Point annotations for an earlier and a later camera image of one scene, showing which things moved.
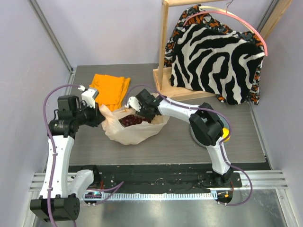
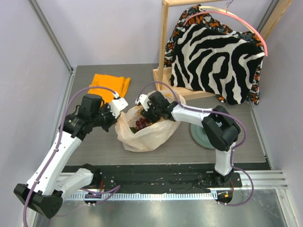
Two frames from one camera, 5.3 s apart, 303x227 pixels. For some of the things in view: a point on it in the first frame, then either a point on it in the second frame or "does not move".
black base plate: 152,181 does not move
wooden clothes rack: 162,74 does not move
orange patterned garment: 194,14 does not move
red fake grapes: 132,119 → 141,124
